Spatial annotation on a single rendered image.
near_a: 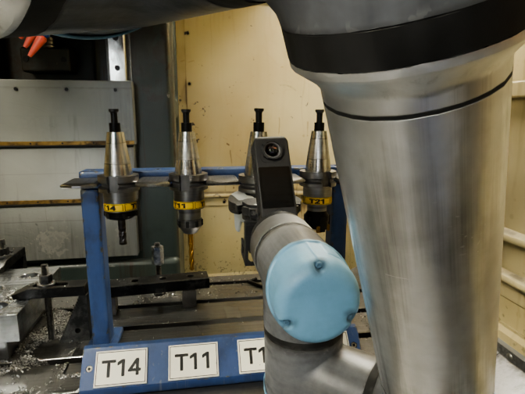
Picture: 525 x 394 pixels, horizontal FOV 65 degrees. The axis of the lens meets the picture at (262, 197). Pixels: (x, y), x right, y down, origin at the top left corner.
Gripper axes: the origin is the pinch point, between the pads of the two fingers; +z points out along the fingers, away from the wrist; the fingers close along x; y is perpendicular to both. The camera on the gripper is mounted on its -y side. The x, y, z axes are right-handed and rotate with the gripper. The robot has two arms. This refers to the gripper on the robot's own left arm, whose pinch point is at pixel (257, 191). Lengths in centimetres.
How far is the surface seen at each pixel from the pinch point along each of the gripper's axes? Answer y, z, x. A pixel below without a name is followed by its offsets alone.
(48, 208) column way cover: 16, 59, -52
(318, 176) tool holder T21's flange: -2.4, 0.1, 10.2
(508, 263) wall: 16, 3, 50
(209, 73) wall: -26, 99, -4
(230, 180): -1.8, 0.3, -4.2
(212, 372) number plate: 27.4, -6.7, -7.7
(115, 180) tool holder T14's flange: -2.0, 0.9, -22.0
